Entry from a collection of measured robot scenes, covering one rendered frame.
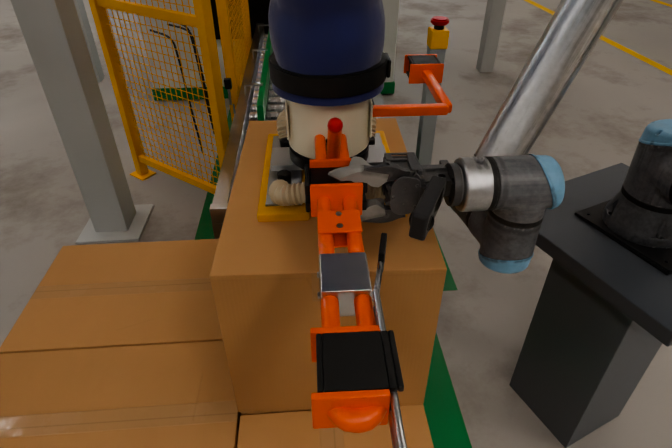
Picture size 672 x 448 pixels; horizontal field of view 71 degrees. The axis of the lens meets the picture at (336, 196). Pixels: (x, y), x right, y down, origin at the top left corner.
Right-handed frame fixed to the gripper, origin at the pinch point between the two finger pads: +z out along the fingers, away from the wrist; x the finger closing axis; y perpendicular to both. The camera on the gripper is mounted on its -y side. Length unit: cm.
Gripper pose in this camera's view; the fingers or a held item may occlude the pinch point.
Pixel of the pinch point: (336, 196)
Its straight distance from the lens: 74.9
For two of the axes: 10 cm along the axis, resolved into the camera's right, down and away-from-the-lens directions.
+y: -0.7, -5.6, 8.2
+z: -10.0, 0.4, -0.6
